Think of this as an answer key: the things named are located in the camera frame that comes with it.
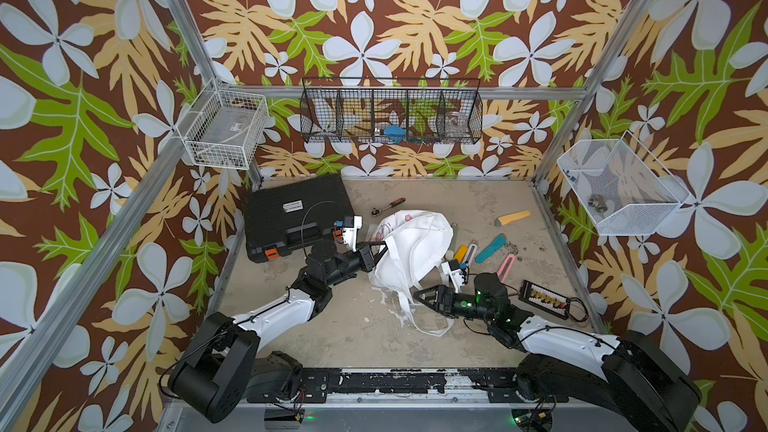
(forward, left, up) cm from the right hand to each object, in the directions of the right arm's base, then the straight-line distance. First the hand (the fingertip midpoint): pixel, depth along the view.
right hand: (418, 299), depth 78 cm
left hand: (+12, +7, +10) cm, 17 cm away
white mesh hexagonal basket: (+24, -56, +17) cm, 63 cm away
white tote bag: (+14, +2, +4) cm, 15 cm away
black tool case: (+32, +40, -5) cm, 52 cm away
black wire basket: (+57, +9, +20) cm, 61 cm away
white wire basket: (+41, +55, +25) cm, 73 cm away
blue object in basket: (+48, +5, +17) cm, 52 cm away
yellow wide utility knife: (+21, -17, -10) cm, 29 cm away
